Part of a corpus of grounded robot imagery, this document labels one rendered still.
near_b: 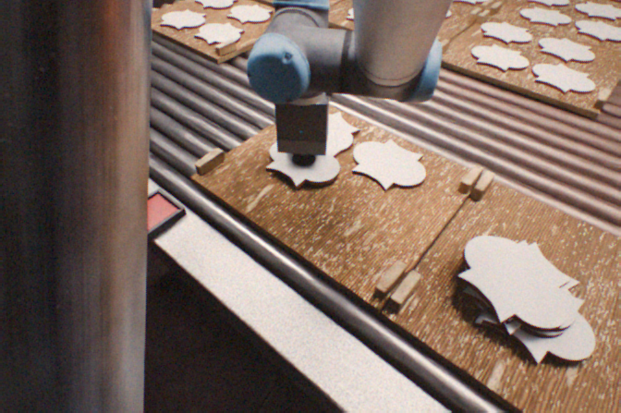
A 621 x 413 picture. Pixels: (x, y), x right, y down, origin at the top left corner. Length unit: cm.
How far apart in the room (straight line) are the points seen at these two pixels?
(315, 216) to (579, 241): 42
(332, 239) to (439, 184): 23
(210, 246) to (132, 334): 50
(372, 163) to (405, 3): 51
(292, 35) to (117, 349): 39
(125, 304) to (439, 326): 47
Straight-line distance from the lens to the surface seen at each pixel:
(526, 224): 75
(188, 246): 69
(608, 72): 129
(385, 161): 77
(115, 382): 19
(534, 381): 60
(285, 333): 59
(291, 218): 67
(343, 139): 81
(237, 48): 118
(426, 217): 70
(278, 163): 74
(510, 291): 59
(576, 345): 62
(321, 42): 48
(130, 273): 17
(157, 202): 75
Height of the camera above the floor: 144
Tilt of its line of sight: 44 degrees down
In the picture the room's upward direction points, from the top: straight up
